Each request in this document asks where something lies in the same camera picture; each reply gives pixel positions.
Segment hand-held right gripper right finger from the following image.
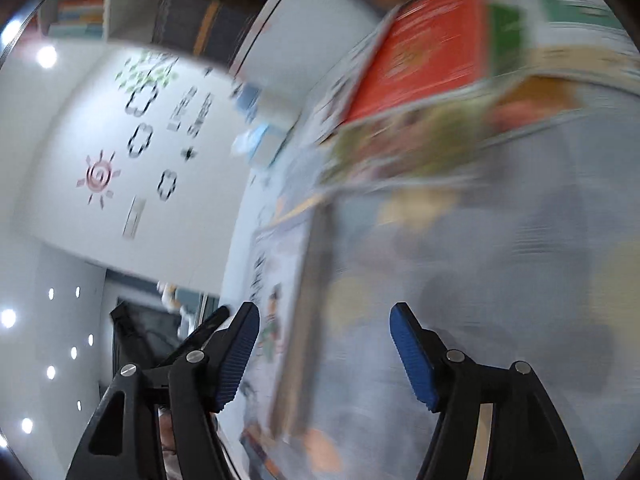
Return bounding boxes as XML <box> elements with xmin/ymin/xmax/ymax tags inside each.
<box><xmin>390</xmin><ymin>301</ymin><xmax>586</xmax><ymax>480</ymax></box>

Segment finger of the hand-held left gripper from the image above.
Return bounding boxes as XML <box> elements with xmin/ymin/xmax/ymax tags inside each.
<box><xmin>177</xmin><ymin>305</ymin><xmax>232</xmax><ymax>356</ymax></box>

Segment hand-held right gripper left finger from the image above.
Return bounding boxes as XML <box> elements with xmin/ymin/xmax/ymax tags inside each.
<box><xmin>65</xmin><ymin>301</ymin><xmax>262</xmax><ymax>480</ymax></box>

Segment large white story book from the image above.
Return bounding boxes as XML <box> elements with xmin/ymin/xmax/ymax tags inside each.
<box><xmin>240</xmin><ymin>210</ymin><xmax>333</xmax><ymax>461</ymax></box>

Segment red cover book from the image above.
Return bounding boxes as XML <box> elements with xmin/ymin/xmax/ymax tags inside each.
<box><xmin>345</xmin><ymin>0</ymin><xmax>491</xmax><ymax>126</ymax></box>

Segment row of shelf books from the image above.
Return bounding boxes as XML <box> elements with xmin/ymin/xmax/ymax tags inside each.
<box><xmin>50</xmin><ymin>0</ymin><xmax>108</xmax><ymax>41</ymax></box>

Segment blue white tissue box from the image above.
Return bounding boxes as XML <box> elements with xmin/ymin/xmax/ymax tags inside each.
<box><xmin>231</xmin><ymin>124</ymin><xmax>283</xmax><ymax>168</ymax></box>

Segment meadow painting picture book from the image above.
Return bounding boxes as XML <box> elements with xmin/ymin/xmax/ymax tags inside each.
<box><xmin>320</xmin><ymin>75</ymin><xmax>588</xmax><ymax>191</ymax></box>

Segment dark ornate encyclopedia book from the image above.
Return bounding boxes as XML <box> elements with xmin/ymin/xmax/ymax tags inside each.
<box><xmin>197</xmin><ymin>0</ymin><xmax>273</xmax><ymax>63</ymax></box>
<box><xmin>152</xmin><ymin>0</ymin><xmax>201</xmax><ymax>53</ymax></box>

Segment ceiling spotlights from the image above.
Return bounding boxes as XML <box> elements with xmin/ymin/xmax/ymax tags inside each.
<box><xmin>0</xmin><ymin>25</ymin><xmax>101</xmax><ymax>448</ymax></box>

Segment green white triangle book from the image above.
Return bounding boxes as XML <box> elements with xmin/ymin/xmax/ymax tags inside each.
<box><xmin>487</xmin><ymin>0</ymin><xmax>636</xmax><ymax>78</ymax></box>

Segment red sun wall sticker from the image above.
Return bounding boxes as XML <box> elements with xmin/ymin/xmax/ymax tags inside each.
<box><xmin>76</xmin><ymin>151</ymin><xmax>122</xmax><ymax>209</ymax></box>

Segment black outline wall stickers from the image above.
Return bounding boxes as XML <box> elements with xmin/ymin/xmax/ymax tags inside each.
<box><xmin>114</xmin><ymin>52</ymin><xmax>217</xmax><ymax>241</ymax></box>

